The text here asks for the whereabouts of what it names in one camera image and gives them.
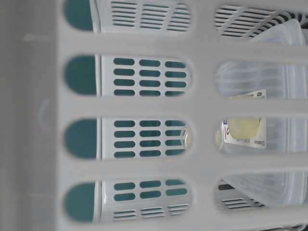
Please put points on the clear plastic food container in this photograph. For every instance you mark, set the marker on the clear plastic food container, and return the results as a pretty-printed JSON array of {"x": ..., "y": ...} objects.
[{"x": 256, "y": 80}]

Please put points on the white plastic shopping basket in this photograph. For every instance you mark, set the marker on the white plastic shopping basket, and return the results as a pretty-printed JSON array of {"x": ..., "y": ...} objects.
[{"x": 36, "y": 170}]

